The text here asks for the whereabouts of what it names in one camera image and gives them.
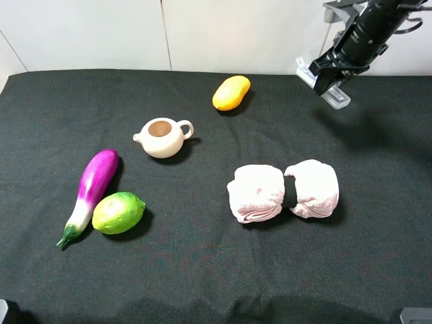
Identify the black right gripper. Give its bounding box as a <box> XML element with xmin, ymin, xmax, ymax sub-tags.
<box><xmin>309</xmin><ymin>3</ymin><xmax>405</xmax><ymax>96</ymax></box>

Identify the purple toy eggplant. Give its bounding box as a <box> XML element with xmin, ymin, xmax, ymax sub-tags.
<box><xmin>56</xmin><ymin>149</ymin><xmax>119</xmax><ymax>248</ymax></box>

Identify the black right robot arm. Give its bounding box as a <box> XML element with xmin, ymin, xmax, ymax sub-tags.
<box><xmin>309</xmin><ymin>0</ymin><xmax>431</xmax><ymax>95</ymax></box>

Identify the yellow mango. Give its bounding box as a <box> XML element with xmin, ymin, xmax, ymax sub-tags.
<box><xmin>212</xmin><ymin>76</ymin><xmax>251</xmax><ymax>111</ymax></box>

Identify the black band on towel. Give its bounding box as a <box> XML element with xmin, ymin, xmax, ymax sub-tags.
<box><xmin>281</xmin><ymin>175</ymin><xmax>298</xmax><ymax>209</ymax></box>

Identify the pink rolled towel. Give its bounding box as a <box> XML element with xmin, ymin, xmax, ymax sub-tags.
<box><xmin>227</xmin><ymin>159</ymin><xmax>340</xmax><ymax>224</ymax></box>

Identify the beige ceramic teapot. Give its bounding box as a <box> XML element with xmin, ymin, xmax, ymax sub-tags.
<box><xmin>132</xmin><ymin>117</ymin><xmax>194</xmax><ymax>159</ymax></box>

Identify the black table cloth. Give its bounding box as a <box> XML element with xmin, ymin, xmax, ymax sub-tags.
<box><xmin>1</xmin><ymin>70</ymin><xmax>431</xmax><ymax>323</ymax></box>

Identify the green lime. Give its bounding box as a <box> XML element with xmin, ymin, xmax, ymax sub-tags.
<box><xmin>92</xmin><ymin>192</ymin><xmax>146</xmax><ymax>235</ymax></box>

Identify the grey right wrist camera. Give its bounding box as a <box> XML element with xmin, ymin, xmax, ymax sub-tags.
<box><xmin>323</xmin><ymin>0</ymin><xmax>367</xmax><ymax>24</ymax></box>

